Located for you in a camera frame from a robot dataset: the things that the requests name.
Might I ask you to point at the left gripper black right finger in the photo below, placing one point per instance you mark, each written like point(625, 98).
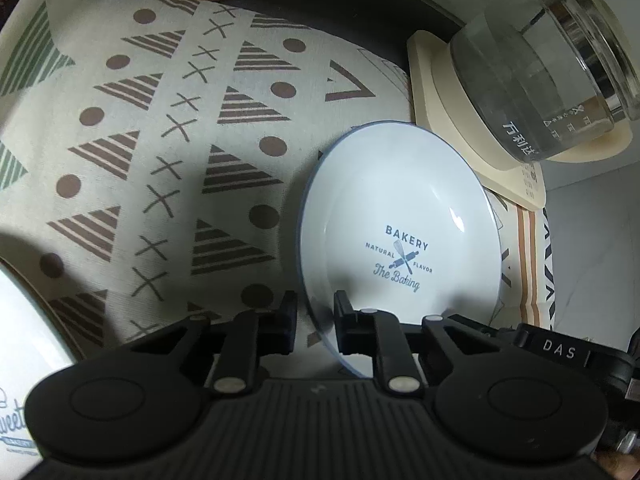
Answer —
point(386, 341)

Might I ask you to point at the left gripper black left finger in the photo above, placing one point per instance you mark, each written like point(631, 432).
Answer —
point(243, 342)

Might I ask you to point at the person's left hand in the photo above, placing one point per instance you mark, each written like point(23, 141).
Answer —
point(618, 466)

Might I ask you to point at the cream kettle base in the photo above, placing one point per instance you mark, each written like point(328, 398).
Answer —
point(440, 105)

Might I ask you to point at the white plate Bakery print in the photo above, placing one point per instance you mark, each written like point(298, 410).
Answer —
point(393, 216)

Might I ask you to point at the patterned fringed table cloth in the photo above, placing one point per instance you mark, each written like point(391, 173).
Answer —
point(155, 154)

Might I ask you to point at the glass electric kettle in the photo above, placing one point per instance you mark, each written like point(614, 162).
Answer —
point(546, 77)

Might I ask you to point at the white plate Sweet print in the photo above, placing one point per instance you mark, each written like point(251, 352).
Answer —
point(33, 346)

